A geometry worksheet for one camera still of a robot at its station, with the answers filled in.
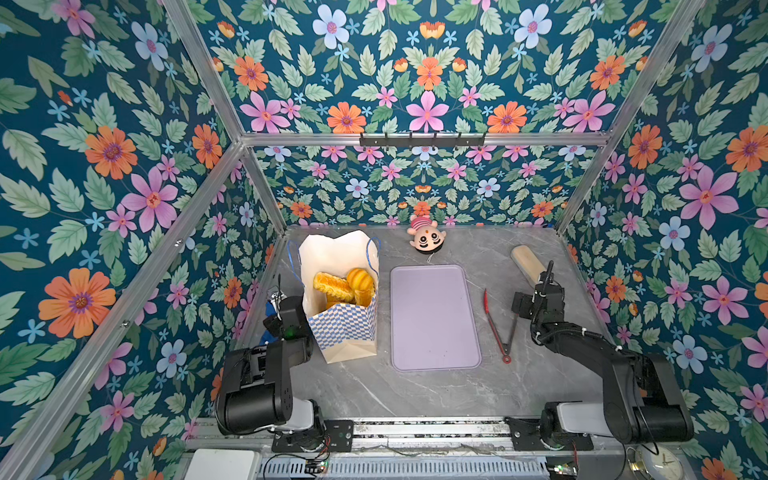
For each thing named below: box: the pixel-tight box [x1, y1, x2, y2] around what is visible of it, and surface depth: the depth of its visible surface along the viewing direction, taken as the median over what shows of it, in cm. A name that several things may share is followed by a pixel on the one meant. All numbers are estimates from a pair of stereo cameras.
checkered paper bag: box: [299, 230, 380, 364], surface depth 80 cm
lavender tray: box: [390, 264, 482, 372], surface depth 96 cm
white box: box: [184, 448, 262, 480], surface depth 69 cm
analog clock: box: [639, 444, 686, 480], surface depth 67 cm
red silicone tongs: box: [483, 288, 520, 365], surface depth 92 cm
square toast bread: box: [313, 272, 355, 302], surface depth 92 cm
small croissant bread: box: [346, 268, 374, 291], surface depth 92 cm
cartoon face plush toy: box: [407, 215, 447, 254], surface depth 109 cm
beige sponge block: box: [510, 244, 547, 286], surface depth 109 cm
